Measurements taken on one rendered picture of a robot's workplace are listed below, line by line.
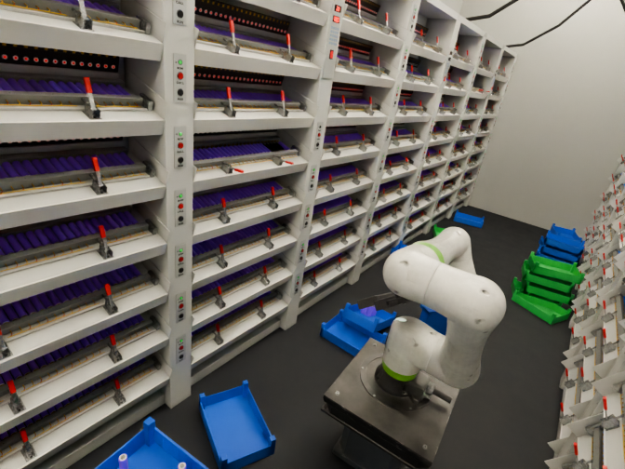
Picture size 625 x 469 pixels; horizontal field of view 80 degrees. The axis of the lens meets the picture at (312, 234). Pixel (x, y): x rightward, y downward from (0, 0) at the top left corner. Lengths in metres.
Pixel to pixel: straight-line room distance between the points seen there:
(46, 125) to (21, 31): 0.18
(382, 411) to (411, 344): 0.24
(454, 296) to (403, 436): 0.56
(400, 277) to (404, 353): 0.42
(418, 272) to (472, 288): 0.12
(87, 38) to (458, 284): 0.98
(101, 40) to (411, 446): 1.33
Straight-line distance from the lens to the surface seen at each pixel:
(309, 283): 2.17
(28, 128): 1.02
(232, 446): 1.61
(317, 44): 1.65
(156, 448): 1.13
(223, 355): 1.85
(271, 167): 1.49
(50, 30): 1.02
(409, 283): 0.89
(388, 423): 1.31
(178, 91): 1.16
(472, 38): 3.60
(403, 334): 1.25
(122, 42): 1.09
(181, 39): 1.17
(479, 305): 0.87
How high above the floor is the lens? 1.31
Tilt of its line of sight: 24 degrees down
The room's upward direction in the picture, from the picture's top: 9 degrees clockwise
